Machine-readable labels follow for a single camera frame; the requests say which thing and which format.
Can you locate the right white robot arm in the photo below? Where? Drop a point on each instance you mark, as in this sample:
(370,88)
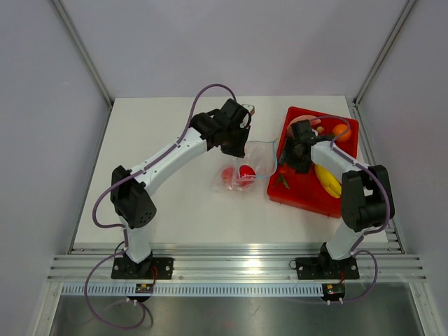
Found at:
(366,201)

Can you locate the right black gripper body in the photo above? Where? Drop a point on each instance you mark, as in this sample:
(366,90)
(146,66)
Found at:
(299,164)

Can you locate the watermelon slice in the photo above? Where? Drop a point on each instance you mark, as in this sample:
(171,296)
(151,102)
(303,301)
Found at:
(313,121)

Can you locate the orange fruit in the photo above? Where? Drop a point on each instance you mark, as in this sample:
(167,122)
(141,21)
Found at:
(342,133)

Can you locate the white slotted cable duct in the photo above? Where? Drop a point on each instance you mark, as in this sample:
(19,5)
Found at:
(246,290)

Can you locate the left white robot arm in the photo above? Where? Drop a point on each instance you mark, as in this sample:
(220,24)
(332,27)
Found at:
(133,188)

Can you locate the right black mount plate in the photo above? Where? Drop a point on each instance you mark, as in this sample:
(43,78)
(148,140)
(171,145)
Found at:
(312,268)

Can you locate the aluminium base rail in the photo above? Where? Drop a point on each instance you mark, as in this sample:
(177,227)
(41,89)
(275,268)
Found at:
(237,263)

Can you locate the yellow banana bunch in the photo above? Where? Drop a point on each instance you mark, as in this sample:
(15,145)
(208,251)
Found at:
(329,183)

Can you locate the right aluminium frame post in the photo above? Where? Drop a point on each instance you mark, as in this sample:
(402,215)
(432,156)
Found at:
(385,50)

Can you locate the red plastic bin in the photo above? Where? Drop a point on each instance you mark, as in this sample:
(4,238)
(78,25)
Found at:
(305,190)

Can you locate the clear zip top bag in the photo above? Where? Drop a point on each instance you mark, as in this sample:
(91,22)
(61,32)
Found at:
(260,155)

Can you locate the black mount plate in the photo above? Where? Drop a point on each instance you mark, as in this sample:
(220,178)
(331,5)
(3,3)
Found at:
(312,268)
(153,268)

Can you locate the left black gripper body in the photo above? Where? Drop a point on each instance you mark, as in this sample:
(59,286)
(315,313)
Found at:
(240,126)

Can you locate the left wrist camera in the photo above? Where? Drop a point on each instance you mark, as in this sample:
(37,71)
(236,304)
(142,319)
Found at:
(249,108)

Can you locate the wrinkled red apple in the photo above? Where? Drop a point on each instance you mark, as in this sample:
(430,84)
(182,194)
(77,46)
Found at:
(227,175)

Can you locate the left black mount plate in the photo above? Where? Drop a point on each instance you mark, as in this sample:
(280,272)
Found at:
(153,268)

